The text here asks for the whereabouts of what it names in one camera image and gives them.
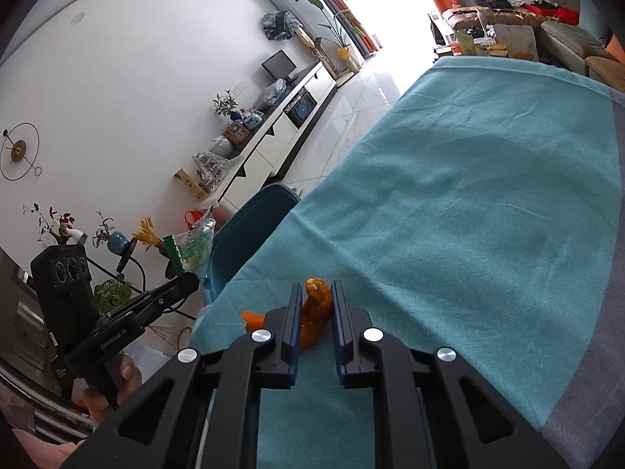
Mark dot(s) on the blue and white teapot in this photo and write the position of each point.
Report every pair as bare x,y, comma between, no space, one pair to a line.
251,119

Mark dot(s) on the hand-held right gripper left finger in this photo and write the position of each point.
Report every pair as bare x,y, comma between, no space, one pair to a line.
294,322

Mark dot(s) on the teal plastic bin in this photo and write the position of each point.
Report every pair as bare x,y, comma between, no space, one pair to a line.
244,239

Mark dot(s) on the brown framed box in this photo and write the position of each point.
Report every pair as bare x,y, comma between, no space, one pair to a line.
238,133

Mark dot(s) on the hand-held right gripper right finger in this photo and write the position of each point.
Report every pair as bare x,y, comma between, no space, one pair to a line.
339,322

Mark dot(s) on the red cloth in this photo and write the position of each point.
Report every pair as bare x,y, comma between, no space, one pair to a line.
561,13

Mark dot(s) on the clear bag of small goods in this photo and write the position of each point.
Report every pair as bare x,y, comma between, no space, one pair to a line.
211,170

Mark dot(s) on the red plastic bag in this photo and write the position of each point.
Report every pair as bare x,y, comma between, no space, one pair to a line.
193,219

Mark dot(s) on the green sofa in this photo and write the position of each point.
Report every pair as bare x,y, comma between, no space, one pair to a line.
566,34

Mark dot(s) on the orange cushion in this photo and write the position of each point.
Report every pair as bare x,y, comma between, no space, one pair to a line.
617,50

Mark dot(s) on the red-leaf plant white vase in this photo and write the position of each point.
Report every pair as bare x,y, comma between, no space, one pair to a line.
61,227

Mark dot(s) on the white jar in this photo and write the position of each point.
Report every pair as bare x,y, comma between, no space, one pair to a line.
220,146

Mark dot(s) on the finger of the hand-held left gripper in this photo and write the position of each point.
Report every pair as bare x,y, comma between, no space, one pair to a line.
180,284
141,308

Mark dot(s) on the clear plastic bag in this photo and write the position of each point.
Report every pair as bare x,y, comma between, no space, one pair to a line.
273,94

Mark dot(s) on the fan with patterned cover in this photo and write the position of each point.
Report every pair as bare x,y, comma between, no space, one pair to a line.
279,24

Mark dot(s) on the tall leafy plant yellow pot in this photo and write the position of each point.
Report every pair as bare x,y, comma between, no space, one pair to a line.
337,34

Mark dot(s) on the green printed plastic wrapper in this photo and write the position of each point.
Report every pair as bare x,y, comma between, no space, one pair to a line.
195,246

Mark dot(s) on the black bag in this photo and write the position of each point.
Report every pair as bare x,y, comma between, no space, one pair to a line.
493,0

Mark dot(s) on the person's left forearm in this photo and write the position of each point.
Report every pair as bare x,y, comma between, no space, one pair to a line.
34,449

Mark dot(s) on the small blue cushion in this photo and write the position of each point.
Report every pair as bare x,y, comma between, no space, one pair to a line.
594,19

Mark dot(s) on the yellow dried flowers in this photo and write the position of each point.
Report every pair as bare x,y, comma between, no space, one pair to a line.
146,234

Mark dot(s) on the striped curtain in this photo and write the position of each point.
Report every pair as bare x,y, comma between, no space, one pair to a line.
342,10

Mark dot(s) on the cluttered coffee table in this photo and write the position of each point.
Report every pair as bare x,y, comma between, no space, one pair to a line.
508,41

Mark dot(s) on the tall patterned box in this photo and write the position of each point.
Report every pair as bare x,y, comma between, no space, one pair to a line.
189,184

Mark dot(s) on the leafy green potted plant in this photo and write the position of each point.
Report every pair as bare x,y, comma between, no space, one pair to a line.
112,295

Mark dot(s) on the orange peel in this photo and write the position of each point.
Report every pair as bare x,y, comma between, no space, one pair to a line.
315,312

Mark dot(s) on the plant in round blue vase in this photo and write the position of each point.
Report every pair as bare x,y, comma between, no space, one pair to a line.
116,243

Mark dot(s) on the white and black TV cabinet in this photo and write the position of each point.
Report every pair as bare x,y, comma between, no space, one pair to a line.
259,156

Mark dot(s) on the person's left hand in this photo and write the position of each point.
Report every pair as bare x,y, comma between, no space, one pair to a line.
124,376

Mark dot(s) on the small plant in blue vase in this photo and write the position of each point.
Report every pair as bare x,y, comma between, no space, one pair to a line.
225,105

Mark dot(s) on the black monitor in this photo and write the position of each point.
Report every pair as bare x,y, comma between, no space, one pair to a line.
279,64

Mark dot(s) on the dark glass cabinet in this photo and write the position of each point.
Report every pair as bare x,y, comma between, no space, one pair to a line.
24,337

